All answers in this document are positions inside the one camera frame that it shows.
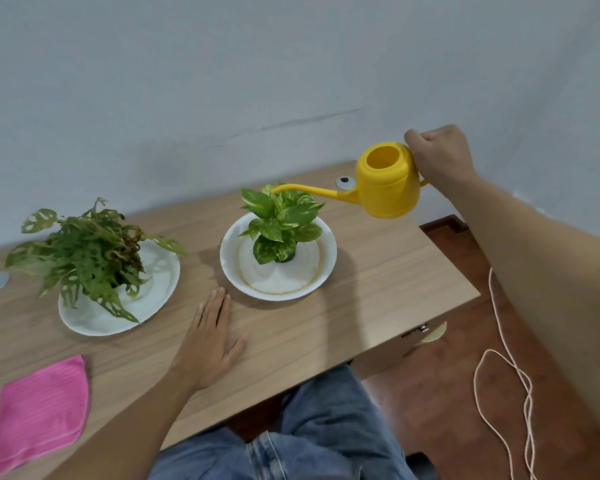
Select person's right hand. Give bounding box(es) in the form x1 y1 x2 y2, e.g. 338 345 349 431
403 124 479 201

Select person's left hand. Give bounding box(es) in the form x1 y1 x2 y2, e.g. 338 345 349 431
169 287 249 393

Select yellow watering can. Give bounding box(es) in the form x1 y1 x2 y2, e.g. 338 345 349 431
271 141 429 219

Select monstera plant with holed leaves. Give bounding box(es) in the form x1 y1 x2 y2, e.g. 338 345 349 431
5 197 187 324

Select pothos plant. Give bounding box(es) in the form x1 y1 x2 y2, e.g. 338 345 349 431
238 182 326 265

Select pink microfiber cloth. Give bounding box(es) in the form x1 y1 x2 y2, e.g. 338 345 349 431
0 354 91 479

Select person's right forearm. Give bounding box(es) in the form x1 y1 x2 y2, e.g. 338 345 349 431
447 174 600 445

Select person's left forearm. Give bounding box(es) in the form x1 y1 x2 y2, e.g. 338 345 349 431
45 369 201 480

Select shallow white plate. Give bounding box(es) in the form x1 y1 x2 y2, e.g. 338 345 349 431
57 239 181 337

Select deep white bowl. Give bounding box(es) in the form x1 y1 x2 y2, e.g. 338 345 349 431
219 212 339 302

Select wooden table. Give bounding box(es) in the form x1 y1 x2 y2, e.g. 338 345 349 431
0 161 481 480

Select blue jeans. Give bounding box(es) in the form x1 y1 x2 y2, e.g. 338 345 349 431
147 363 419 480

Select black chair seat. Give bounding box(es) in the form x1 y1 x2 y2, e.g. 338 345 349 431
405 452 439 480

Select white cable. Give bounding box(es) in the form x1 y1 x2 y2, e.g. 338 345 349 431
473 267 539 480

